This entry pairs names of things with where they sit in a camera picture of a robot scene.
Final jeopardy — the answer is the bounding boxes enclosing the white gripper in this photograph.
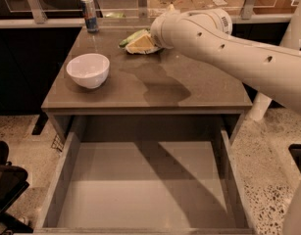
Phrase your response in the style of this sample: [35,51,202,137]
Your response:
[125,4,181,54]

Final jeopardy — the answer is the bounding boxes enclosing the green jalapeno chip bag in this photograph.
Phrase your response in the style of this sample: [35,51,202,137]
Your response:
[119,28,160,53]

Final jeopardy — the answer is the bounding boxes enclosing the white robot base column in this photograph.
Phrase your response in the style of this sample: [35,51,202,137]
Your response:
[248,92,272,121]

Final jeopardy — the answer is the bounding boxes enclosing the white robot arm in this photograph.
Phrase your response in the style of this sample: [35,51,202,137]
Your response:
[141,5,301,235]

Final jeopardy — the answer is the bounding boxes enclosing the open grey top drawer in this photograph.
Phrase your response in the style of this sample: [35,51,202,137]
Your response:
[35,115,255,235]

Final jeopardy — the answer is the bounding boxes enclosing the blue silver energy drink can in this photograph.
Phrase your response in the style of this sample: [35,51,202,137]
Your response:
[80,0,98,32]

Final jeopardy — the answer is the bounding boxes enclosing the grey cabinet counter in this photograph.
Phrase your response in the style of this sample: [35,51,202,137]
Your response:
[42,20,252,138]

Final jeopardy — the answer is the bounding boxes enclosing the white ceramic bowl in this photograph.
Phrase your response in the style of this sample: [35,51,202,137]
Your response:
[66,53,110,89]

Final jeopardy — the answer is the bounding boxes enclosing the black office chair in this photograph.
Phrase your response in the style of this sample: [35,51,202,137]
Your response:
[0,141,33,235]

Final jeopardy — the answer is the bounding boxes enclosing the middle metal railing bracket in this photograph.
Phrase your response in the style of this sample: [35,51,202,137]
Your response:
[137,0,147,18]

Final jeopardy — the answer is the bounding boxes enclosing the metal railing bracket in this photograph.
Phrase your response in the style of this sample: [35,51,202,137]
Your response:
[240,0,256,20]
[27,0,47,24]
[137,0,147,18]

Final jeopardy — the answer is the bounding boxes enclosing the right metal railing bracket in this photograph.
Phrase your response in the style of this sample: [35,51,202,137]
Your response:
[240,0,256,20]

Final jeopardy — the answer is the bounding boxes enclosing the left metal railing bracket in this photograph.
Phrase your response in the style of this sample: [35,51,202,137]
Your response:
[27,0,47,24]

